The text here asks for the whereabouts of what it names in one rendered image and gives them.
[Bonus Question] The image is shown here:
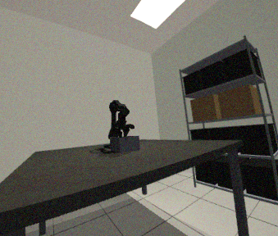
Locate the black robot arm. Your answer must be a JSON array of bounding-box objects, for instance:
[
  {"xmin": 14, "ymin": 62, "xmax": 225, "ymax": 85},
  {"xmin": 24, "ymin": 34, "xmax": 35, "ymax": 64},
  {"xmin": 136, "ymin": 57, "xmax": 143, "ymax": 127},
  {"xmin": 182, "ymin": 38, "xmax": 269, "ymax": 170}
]
[{"xmin": 108, "ymin": 100, "xmax": 130, "ymax": 139}]

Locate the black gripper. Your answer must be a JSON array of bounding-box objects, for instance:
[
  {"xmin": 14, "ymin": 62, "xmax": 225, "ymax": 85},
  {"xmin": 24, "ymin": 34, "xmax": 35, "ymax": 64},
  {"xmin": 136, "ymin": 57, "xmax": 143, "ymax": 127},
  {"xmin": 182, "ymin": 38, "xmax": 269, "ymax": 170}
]
[{"xmin": 111, "ymin": 118, "xmax": 134, "ymax": 138}]

